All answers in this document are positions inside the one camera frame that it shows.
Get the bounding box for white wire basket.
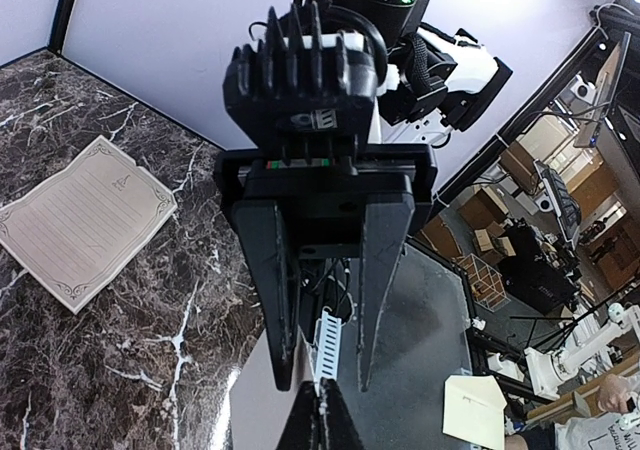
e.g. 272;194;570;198
455;254;511;312

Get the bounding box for beige letter sheet on table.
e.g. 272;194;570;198
1;136;177;314

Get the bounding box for black right frame post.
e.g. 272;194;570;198
47;0;76;55

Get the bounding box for white slotted cable duct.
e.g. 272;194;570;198
313;309;343;384

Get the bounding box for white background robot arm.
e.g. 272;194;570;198
278;304;639;449

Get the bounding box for cream envelope in background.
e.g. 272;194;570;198
442;375;506;449

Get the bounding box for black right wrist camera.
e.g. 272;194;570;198
223;1;387;164

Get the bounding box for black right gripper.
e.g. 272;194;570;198
214;144;436;391

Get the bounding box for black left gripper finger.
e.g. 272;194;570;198
287;378;364;450

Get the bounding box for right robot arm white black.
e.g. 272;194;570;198
214;0;511;391

